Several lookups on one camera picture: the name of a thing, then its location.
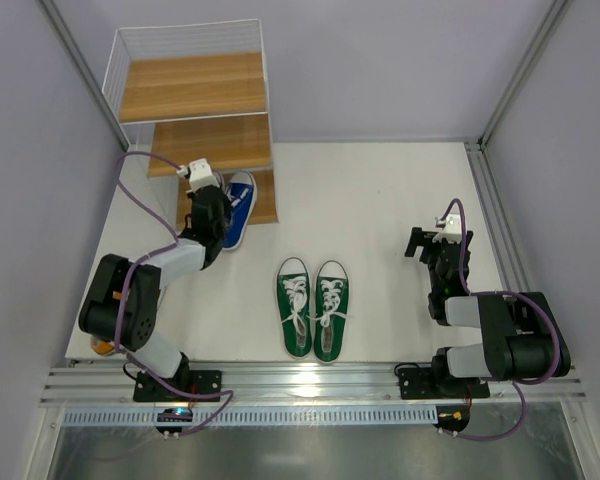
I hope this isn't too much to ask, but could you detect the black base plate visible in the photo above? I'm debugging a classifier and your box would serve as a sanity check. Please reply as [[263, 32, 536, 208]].
[[393, 362, 490, 400], [133, 369, 222, 403]]

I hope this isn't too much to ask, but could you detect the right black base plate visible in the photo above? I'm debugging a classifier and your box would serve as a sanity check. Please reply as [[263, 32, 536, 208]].
[[393, 362, 490, 400]]

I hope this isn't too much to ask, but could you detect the left orange sneaker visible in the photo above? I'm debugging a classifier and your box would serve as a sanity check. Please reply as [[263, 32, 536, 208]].
[[90, 336, 116, 357]]

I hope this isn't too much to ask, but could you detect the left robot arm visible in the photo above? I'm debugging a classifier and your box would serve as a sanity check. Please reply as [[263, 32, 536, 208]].
[[78, 182, 231, 402]]

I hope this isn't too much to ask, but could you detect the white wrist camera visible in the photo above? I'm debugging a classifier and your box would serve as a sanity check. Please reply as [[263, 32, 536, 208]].
[[177, 158, 221, 192], [433, 214, 464, 244]]

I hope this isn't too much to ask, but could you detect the aluminium frame post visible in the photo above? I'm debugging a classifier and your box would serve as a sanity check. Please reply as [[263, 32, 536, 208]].
[[478, 0, 573, 150], [36, 0, 130, 152]]

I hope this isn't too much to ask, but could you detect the right aluminium frame post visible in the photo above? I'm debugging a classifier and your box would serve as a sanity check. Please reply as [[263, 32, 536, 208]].
[[478, 0, 573, 150]]

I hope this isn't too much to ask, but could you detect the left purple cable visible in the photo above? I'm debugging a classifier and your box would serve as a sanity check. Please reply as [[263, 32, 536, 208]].
[[112, 151, 234, 437]]

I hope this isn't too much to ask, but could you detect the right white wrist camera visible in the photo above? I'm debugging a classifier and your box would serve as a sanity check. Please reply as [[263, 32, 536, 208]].
[[433, 214, 464, 244]]

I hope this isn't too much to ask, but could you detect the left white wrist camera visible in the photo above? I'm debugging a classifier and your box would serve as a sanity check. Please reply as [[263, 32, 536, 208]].
[[177, 158, 221, 192]]

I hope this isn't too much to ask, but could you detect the aluminium front rail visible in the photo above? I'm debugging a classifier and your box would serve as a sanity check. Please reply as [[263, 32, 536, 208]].
[[39, 360, 587, 407]]

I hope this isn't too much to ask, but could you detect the left green sneaker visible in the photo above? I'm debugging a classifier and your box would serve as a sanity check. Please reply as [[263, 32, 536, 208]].
[[275, 257, 312, 359]]

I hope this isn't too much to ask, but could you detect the grey slotted cable duct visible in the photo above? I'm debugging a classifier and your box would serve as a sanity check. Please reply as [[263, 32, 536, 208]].
[[61, 404, 438, 428]]

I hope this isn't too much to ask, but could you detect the left aluminium frame post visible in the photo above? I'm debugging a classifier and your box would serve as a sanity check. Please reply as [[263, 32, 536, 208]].
[[36, 0, 130, 152]]

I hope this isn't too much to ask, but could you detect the right green sneaker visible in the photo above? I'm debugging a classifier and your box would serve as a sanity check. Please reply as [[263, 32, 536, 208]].
[[313, 260, 350, 364]]

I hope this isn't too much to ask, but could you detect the purple cable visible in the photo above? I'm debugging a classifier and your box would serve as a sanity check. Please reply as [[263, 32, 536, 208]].
[[112, 151, 234, 437], [442, 198, 564, 442]]

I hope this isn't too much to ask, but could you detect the white wire wooden shoe shelf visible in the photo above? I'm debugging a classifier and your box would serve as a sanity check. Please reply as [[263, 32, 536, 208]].
[[102, 19, 278, 224]]

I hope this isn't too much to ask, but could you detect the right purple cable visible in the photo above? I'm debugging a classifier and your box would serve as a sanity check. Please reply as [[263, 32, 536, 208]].
[[442, 198, 564, 442]]

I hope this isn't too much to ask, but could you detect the right aluminium frame rail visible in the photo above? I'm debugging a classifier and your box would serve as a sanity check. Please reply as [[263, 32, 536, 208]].
[[464, 141, 533, 291]]

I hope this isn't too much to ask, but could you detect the green sneaker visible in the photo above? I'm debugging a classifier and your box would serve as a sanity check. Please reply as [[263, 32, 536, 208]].
[[313, 260, 350, 364], [275, 257, 312, 359]]

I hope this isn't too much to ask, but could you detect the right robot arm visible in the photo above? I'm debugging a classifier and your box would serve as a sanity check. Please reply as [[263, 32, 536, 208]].
[[394, 227, 571, 399]]

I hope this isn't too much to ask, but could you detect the blue sneaker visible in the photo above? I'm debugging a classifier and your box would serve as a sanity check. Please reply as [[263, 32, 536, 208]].
[[223, 171, 258, 250], [213, 171, 226, 192]]

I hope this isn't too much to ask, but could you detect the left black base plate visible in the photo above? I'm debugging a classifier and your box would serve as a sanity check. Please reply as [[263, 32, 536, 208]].
[[133, 369, 222, 403]]

